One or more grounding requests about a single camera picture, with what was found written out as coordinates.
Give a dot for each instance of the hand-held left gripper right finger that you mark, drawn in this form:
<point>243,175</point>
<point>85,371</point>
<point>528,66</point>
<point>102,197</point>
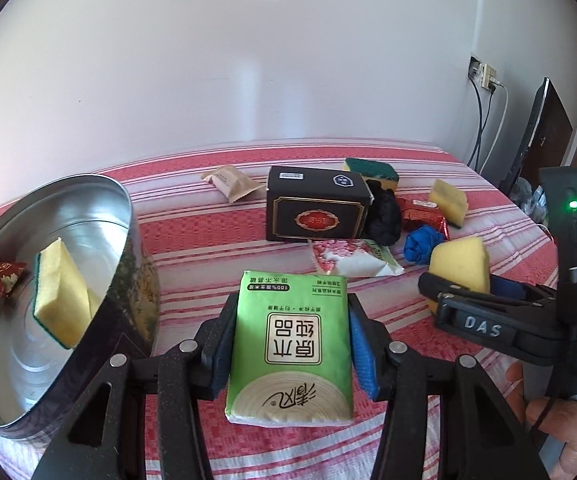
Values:
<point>363,360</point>

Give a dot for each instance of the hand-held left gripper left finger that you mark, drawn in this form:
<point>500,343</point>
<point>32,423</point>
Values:
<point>221,360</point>

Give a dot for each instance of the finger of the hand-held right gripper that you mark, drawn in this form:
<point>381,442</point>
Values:
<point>513,287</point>
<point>478,322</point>

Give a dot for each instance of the yellow green sponge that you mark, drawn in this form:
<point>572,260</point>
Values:
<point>58,295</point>
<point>448,200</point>
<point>458,265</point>
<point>371,170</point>

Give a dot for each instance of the green tissue pack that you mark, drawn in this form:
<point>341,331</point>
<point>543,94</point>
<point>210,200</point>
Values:
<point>288,350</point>

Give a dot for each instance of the red candy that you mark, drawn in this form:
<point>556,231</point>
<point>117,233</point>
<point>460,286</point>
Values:
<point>1,277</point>
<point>416,212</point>
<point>443,227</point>

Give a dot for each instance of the round metal tin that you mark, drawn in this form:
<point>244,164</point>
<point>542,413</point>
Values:
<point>18,360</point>

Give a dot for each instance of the person's right hand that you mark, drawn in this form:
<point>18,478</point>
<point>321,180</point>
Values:
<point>563,435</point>

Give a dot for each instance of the clear plastic bag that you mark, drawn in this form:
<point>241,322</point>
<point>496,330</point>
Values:
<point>531,197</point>

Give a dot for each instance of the blue cloth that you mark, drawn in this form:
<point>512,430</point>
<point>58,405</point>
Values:
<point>421,245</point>

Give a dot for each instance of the floral snack packet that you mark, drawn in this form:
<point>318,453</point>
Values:
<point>353,257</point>

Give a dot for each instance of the red striped bed sheet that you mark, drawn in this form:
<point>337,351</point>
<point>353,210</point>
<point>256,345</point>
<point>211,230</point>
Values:
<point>208,240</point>

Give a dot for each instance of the black cloth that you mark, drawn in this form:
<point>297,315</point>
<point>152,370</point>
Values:
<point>383,220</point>

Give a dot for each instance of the black flat television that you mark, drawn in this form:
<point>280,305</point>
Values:
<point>543,130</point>

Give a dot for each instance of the black gift box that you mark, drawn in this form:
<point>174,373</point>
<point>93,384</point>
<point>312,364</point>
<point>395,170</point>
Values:
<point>313,210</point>

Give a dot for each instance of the beige snack packet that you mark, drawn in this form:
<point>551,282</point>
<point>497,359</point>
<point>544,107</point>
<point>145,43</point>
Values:
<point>233,182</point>

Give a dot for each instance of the beige wall socket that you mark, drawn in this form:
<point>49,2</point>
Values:
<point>490,76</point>

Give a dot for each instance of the grey open wall box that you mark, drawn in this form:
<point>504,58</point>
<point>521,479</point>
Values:
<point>475,66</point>

